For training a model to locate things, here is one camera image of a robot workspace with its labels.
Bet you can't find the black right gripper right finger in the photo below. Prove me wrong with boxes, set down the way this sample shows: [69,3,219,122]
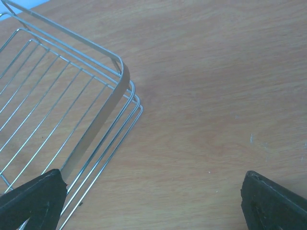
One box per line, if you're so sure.
[241,171,307,230]

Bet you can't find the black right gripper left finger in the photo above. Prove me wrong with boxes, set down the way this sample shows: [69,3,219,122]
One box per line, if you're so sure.
[0,169,67,230]

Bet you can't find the chrome wire dish rack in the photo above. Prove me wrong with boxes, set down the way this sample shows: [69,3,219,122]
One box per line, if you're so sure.
[0,0,143,230]

